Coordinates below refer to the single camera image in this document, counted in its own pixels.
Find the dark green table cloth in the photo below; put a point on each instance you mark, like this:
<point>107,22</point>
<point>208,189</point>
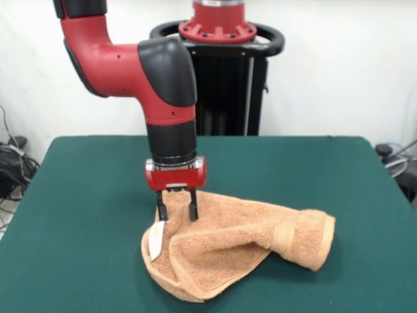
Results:
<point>81,244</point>

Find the small black device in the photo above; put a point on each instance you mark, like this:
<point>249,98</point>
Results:
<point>20,141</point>
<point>383,149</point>

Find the tan terry towel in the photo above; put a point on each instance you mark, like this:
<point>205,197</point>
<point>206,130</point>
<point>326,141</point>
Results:
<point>228,244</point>

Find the red robot base flange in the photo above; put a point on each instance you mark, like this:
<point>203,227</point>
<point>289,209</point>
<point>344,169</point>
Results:
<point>218,19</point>

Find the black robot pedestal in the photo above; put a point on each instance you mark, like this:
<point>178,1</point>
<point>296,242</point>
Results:
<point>228,98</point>

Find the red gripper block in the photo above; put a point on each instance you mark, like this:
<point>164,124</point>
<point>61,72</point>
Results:
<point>177,177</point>

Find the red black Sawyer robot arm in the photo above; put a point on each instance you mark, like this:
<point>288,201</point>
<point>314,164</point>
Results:
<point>130,65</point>

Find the black floor object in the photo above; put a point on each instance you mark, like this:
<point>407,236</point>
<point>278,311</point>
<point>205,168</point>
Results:
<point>408,186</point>

